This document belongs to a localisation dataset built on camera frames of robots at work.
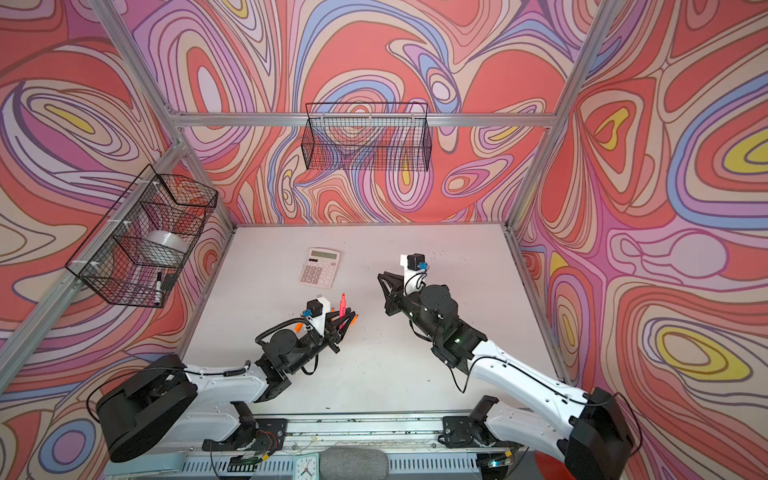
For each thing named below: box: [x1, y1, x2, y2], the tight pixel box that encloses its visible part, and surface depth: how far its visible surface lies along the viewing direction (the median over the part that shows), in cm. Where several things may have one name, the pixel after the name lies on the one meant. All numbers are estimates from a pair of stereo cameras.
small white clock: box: [293, 453, 320, 480], surface depth 69 cm
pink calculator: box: [299, 247, 341, 289], surface depth 106 cm
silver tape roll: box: [143, 230, 190, 253], surface depth 76 cm
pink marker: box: [339, 292, 347, 318], surface depth 75 cm
